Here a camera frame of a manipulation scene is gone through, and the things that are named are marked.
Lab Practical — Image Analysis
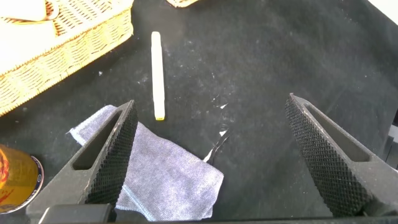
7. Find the small cream cup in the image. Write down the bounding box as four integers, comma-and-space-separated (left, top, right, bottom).
0, 0, 60, 22

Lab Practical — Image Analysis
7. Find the grey towel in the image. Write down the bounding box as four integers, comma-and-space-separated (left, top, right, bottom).
67, 105, 224, 222

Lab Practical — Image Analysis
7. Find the white marker pen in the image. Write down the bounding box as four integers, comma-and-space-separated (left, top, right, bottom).
150, 31, 166, 121

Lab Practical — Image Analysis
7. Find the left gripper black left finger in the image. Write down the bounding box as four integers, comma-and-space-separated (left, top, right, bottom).
26, 99, 139, 218

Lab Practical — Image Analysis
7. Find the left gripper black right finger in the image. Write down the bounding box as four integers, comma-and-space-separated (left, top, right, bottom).
285, 92, 398, 218

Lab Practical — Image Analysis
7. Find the gold red drink can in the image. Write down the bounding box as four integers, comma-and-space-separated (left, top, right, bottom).
0, 143, 45, 215

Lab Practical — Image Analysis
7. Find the rectangular wicker basket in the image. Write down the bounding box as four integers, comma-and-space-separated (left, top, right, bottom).
166, 0, 200, 9
0, 0, 134, 118

